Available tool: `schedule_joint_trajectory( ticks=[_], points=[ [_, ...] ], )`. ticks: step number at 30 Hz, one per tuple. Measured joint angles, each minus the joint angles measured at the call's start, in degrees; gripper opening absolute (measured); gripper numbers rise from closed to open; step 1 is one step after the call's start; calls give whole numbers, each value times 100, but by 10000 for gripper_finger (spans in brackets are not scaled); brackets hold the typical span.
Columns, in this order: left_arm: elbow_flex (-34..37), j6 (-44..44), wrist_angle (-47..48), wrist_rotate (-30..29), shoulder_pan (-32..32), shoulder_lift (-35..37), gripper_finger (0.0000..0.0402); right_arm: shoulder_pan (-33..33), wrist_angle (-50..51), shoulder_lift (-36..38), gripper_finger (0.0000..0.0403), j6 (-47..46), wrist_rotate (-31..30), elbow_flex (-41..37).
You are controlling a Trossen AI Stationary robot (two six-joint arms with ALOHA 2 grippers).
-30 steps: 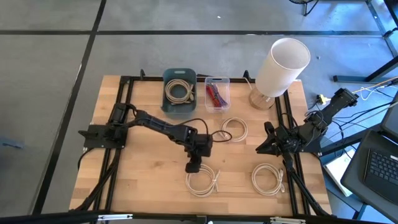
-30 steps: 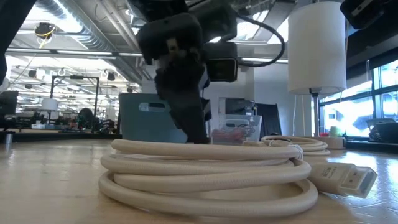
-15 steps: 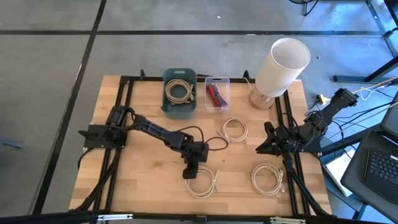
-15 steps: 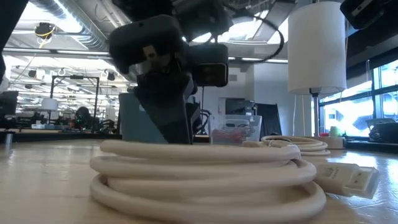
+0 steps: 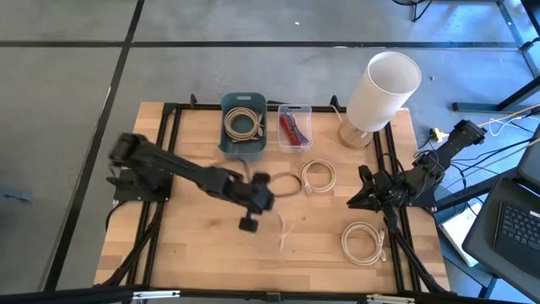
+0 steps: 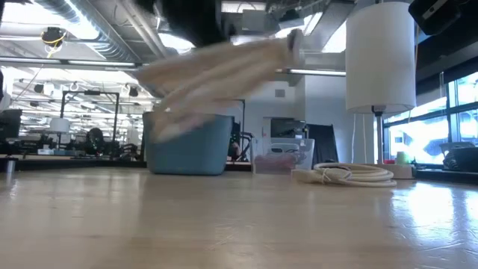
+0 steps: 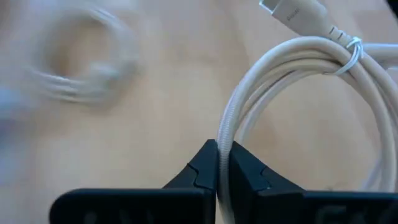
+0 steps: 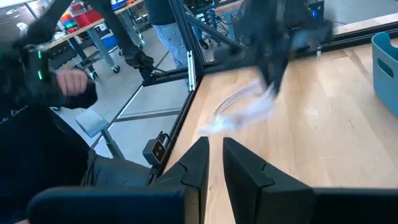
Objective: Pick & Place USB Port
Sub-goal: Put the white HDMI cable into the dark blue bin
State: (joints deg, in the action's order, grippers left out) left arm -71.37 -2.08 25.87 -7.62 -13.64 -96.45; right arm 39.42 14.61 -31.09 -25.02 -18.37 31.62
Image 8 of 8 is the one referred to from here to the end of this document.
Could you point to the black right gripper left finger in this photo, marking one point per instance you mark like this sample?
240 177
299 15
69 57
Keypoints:
196 174

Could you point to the person's hand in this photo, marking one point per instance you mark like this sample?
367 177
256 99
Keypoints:
71 82

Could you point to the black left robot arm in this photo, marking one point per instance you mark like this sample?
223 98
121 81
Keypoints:
323 31

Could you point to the wooden workbench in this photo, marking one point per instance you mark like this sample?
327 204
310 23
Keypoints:
99 46

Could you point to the small grey table camera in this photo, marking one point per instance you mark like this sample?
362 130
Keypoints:
155 151

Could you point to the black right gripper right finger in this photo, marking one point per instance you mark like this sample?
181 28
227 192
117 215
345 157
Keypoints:
258 193

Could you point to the black aluminium table frame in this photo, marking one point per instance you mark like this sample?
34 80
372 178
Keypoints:
180 123

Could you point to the black controller with green lights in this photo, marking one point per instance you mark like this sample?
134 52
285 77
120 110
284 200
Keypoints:
34 68

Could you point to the blue-grey plastic bin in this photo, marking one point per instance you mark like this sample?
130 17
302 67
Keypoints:
388 87

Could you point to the blue storage bin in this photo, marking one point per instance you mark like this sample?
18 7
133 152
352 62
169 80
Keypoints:
109 42

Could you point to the red storage bin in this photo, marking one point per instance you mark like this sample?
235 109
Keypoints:
88 18

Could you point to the grey stool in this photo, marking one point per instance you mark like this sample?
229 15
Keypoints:
90 123

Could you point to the silver frame bracket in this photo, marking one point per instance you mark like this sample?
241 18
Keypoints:
191 71

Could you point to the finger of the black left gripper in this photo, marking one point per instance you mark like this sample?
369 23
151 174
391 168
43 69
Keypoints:
269 70
280 71

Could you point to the person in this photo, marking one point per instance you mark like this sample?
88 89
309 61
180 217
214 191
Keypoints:
171 40
31 149

